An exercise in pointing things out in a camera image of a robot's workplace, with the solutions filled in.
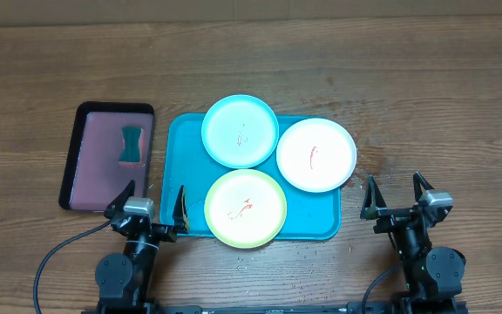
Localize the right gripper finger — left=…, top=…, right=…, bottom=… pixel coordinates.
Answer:
left=412, top=172, right=434, bottom=201
left=360, top=175, right=387, bottom=220

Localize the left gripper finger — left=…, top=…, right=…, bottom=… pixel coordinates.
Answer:
left=173, top=185, right=190, bottom=234
left=104, top=180, right=136, bottom=218

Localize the green scrub sponge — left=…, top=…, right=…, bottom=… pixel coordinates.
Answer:
left=119, top=126, right=145, bottom=167

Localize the yellow-green plate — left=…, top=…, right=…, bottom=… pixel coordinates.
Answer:
left=204, top=169, right=288, bottom=249

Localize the light blue plate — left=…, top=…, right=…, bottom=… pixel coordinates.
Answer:
left=201, top=94, right=280, bottom=169

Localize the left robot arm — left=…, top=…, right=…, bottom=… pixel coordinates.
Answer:
left=95, top=181, right=189, bottom=313

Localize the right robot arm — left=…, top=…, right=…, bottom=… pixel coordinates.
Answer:
left=359, top=172, right=468, bottom=313

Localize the black water tray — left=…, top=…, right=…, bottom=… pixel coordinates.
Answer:
left=58, top=101, right=155, bottom=212

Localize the teal plastic tray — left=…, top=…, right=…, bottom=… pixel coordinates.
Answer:
left=159, top=113, right=342, bottom=241

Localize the white plate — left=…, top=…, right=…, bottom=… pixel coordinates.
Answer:
left=276, top=118, right=357, bottom=193

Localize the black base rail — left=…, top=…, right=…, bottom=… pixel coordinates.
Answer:
left=80, top=300, right=468, bottom=314

